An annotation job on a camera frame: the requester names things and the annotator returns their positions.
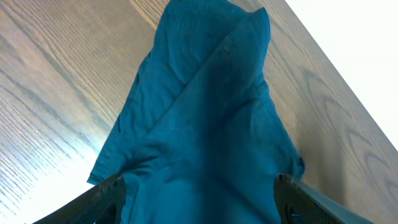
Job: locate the dark navy garment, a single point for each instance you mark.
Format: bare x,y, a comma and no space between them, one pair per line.
198,139

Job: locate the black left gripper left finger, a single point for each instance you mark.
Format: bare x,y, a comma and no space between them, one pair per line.
102,204

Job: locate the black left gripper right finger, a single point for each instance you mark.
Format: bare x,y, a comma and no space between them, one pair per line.
298,203

